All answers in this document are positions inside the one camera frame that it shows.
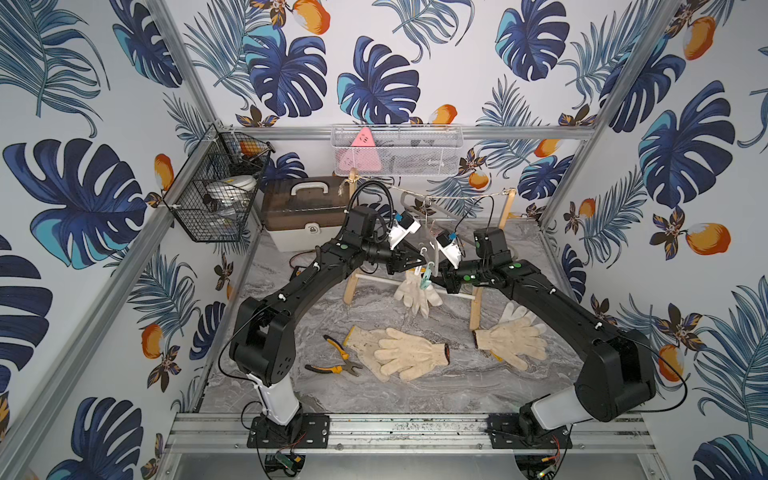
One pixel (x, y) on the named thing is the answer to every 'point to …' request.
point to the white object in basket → (232, 189)
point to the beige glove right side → (516, 338)
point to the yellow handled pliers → (346, 366)
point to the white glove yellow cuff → (413, 280)
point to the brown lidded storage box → (302, 213)
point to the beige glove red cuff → (410, 356)
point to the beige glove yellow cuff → (366, 342)
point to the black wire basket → (211, 199)
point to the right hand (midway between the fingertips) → (426, 272)
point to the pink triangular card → (363, 154)
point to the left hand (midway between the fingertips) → (423, 253)
